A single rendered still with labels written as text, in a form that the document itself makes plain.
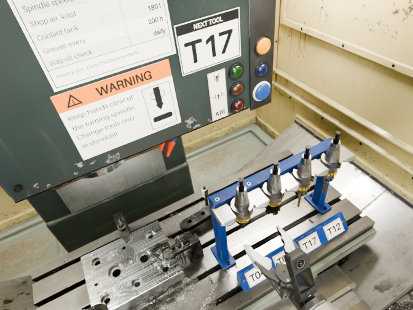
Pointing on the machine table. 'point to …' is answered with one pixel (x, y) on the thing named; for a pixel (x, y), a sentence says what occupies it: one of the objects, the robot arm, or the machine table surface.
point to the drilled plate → (131, 297)
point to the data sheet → (93, 36)
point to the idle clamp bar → (195, 220)
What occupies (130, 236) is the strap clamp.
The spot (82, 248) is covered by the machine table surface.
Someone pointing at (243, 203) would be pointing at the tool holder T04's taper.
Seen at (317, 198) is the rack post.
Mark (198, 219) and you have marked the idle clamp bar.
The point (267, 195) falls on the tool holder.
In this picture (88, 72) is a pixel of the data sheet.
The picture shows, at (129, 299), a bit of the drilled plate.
